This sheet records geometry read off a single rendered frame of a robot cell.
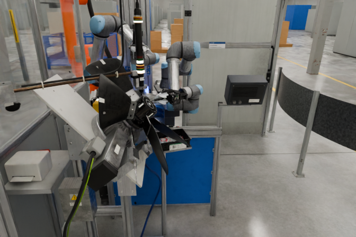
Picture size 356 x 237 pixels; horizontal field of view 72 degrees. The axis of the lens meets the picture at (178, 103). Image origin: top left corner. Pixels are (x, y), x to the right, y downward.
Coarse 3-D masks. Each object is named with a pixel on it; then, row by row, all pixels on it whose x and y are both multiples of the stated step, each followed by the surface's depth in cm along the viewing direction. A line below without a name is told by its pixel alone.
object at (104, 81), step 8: (104, 80) 100; (104, 88) 99; (112, 88) 104; (120, 88) 109; (104, 96) 98; (112, 96) 103; (120, 96) 108; (128, 96) 114; (104, 104) 98; (112, 104) 103; (120, 104) 108; (128, 104) 115; (112, 112) 103; (120, 112) 109; (128, 112) 116; (104, 120) 98; (112, 120) 104; (120, 120) 111
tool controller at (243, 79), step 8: (232, 80) 167; (240, 80) 167; (248, 80) 167; (256, 80) 167; (264, 80) 168; (232, 88) 167; (240, 88) 168; (248, 88) 168; (256, 88) 168; (264, 88) 168; (224, 96) 183; (232, 96) 171; (240, 96) 171; (248, 96) 171; (256, 96) 172; (232, 104) 176; (240, 104) 176; (248, 104) 176; (256, 104) 177
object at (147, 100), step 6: (144, 96) 127; (138, 102) 123; (144, 102) 121; (150, 102) 130; (138, 108) 122; (144, 108) 121; (150, 108) 122; (156, 108) 130; (138, 114) 122; (144, 114) 122; (150, 114) 123; (132, 120) 123; (138, 120) 125; (138, 126) 125
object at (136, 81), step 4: (132, 72) 126; (136, 72) 127; (132, 76) 128; (136, 76) 127; (136, 80) 128; (136, 84) 129; (144, 84) 135; (136, 88) 131; (140, 88) 130; (144, 88) 131
